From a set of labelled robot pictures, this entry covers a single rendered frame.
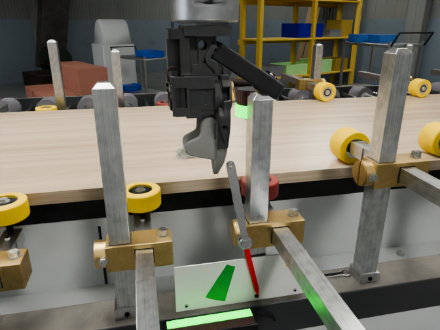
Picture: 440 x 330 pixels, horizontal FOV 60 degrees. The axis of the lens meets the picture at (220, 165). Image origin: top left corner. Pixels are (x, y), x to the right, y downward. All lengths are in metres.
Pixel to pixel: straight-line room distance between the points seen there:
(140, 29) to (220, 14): 9.89
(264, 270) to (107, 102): 0.43
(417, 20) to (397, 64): 7.47
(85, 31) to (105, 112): 9.24
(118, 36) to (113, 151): 6.26
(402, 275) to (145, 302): 0.59
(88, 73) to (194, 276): 4.28
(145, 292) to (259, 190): 0.26
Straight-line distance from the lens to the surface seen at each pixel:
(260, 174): 0.67
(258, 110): 0.64
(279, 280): 0.79
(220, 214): 0.94
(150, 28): 10.50
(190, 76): 0.51
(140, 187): 0.77
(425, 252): 1.22
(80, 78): 4.85
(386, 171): 0.78
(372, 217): 0.82
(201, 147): 0.54
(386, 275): 0.94
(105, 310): 0.81
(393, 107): 0.75
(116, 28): 6.88
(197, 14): 0.50
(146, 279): 0.62
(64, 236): 0.95
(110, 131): 0.61
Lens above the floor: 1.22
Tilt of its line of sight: 20 degrees down
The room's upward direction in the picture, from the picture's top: straight up
